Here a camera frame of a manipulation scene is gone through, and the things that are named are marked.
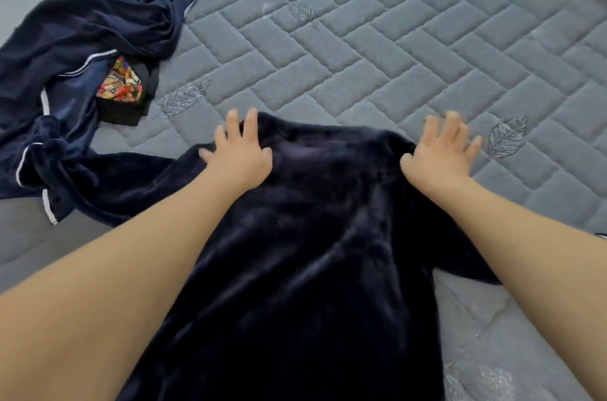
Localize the person's right hand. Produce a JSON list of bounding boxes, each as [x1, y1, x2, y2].
[[398, 110, 485, 200]]

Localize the shiny navy track pants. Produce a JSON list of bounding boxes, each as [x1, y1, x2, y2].
[[0, 0, 218, 174]]

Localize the black colourful patterned sweatshirt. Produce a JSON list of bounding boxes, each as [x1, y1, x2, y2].
[[95, 54, 162, 126]]

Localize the person's left hand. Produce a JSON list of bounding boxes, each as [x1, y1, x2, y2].
[[197, 108, 274, 196]]

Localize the grey quilted mattress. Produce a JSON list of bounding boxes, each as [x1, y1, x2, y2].
[[0, 0, 607, 401]]

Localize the person's left forearm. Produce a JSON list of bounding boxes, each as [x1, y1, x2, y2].
[[0, 173, 248, 401]]

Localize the person's right forearm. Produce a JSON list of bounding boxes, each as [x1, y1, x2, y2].
[[427, 178, 607, 401]]

